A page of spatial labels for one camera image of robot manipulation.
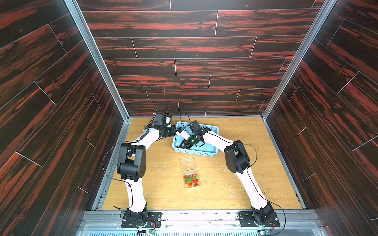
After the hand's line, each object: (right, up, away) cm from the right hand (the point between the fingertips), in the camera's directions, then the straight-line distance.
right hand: (183, 144), depth 103 cm
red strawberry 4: (+4, -21, -17) cm, 28 cm away
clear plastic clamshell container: (+5, -17, -15) cm, 23 cm away
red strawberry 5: (+5, -22, -19) cm, 29 cm away
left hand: (-3, +10, -5) cm, 11 cm away
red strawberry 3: (+8, -21, -17) cm, 28 cm away
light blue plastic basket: (+16, -3, -6) cm, 18 cm away
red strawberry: (+2, -18, -16) cm, 24 cm away
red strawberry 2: (+6, -17, -15) cm, 24 cm away
